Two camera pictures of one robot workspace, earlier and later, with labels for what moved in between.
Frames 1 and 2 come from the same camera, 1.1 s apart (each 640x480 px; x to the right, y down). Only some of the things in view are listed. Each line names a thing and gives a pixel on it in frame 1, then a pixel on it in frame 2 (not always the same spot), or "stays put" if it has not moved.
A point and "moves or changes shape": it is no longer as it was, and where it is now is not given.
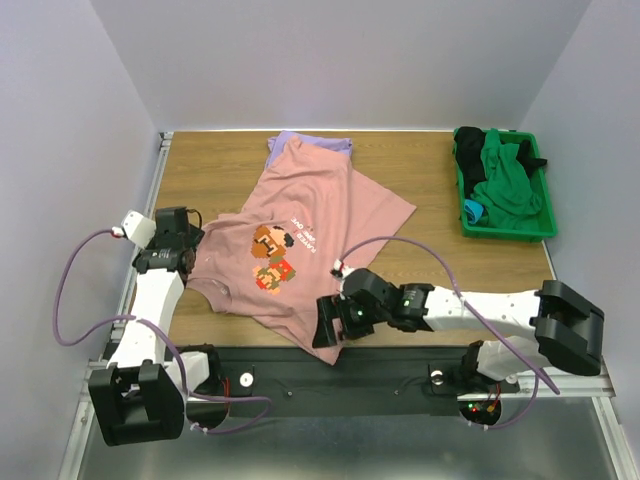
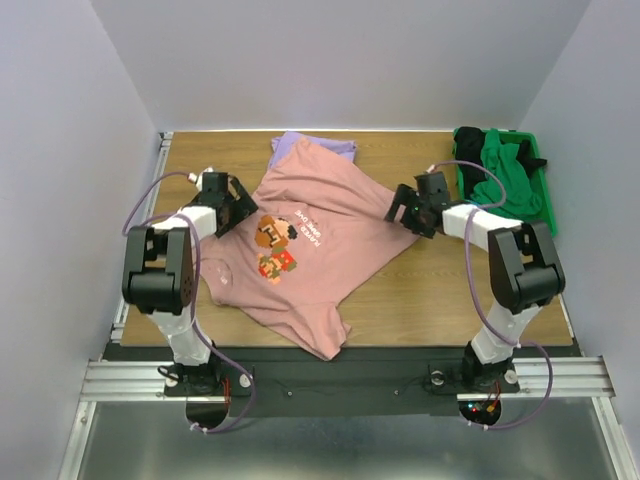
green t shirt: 509,196 stays put
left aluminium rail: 137,253 stays put
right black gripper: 338,318 -> 407,210
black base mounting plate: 364,374 stays put
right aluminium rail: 568,383 stays put
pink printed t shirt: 308,214 moves or changes shape
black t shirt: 468,145 stays put
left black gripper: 196,237 -> 245,206
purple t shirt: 276,143 stays put
